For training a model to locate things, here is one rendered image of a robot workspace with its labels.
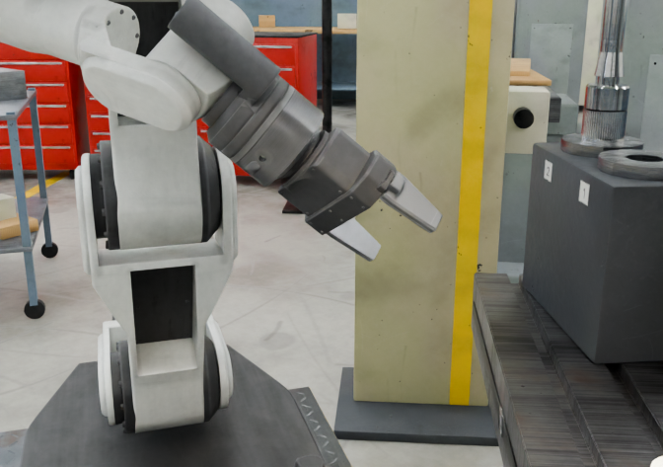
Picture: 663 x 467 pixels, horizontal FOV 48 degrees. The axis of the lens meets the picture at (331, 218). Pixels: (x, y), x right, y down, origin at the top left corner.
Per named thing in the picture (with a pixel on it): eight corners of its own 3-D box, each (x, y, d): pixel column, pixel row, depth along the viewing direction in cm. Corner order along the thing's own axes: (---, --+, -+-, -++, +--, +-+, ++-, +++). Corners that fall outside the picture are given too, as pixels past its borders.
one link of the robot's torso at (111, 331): (103, 381, 132) (96, 312, 128) (217, 366, 137) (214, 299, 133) (104, 447, 113) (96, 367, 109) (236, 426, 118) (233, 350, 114)
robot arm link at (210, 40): (218, 174, 70) (118, 95, 68) (272, 99, 76) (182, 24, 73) (268, 125, 61) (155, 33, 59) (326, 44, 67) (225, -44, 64)
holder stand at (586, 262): (593, 365, 76) (614, 173, 70) (520, 284, 97) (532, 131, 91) (705, 360, 77) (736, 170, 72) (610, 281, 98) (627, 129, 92)
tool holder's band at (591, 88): (603, 90, 88) (604, 81, 88) (637, 94, 84) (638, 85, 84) (575, 92, 85) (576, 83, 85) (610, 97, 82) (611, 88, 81)
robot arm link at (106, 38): (193, 144, 66) (70, 99, 70) (244, 78, 71) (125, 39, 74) (179, 90, 61) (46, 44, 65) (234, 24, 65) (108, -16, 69)
